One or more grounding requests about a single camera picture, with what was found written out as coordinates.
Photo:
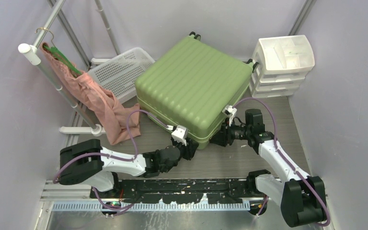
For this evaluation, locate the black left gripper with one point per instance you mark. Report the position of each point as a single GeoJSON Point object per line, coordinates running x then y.
{"type": "Point", "coordinates": [189, 149]}

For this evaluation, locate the green ribbed hard-shell suitcase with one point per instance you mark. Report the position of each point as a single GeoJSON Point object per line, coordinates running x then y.
{"type": "Point", "coordinates": [191, 84]}

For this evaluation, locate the pink cloth garment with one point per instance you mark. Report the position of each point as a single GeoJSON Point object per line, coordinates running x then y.
{"type": "Point", "coordinates": [118, 121]}

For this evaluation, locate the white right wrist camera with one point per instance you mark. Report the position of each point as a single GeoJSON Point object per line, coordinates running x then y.
{"type": "Point", "coordinates": [230, 112]}

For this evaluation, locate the green clothes hanger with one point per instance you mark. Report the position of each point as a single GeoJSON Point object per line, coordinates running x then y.
{"type": "Point", "coordinates": [58, 55]}

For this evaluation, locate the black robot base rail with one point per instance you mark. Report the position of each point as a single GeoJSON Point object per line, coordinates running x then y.
{"type": "Point", "coordinates": [183, 195]}

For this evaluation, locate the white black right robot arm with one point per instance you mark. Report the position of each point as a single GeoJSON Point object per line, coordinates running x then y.
{"type": "Point", "coordinates": [301, 197]}

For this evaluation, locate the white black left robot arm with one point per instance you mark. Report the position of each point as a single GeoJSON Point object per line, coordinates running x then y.
{"type": "Point", "coordinates": [91, 164]}

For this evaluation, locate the white perforated plastic basket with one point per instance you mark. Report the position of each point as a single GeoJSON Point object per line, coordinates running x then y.
{"type": "Point", "coordinates": [119, 74]}

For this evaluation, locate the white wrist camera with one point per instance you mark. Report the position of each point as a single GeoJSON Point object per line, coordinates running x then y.
{"type": "Point", "coordinates": [179, 134]}
{"type": "Point", "coordinates": [230, 112]}

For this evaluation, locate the white plastic drawer organizer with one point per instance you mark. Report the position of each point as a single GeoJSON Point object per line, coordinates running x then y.
{"type": "Point", "coordinates": [280, 65]}

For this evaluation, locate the white and silver clothes rack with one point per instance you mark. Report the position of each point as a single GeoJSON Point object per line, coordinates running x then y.
{"type": "Point", "coordinates": [30, 53]}

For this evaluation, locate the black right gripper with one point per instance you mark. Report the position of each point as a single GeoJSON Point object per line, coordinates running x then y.
{"type": "Point", "coordinates": [223, 135]}

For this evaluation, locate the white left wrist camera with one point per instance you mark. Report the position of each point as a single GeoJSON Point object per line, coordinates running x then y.
{"type": "Point", "coordinates": [179, 134]}

